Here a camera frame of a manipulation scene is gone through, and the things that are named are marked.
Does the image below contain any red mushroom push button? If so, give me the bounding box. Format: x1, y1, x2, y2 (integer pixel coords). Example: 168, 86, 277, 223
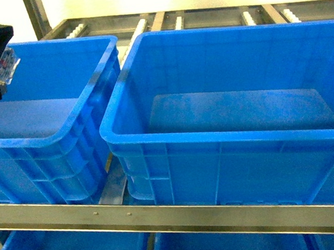
0, 47, 20, 85

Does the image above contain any metal rack frame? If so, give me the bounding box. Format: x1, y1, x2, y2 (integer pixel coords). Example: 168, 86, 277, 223
0, 0, 334, 250

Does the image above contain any lower right blue crate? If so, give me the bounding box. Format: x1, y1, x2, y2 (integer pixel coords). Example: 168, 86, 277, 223
154, 233, 313, 250

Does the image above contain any left blue plastic crate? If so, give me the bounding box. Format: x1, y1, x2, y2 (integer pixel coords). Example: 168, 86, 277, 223
0, 35, 121, 205

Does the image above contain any large center blue crate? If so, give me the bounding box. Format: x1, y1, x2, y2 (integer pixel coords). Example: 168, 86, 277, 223
99, 20, 334, 205

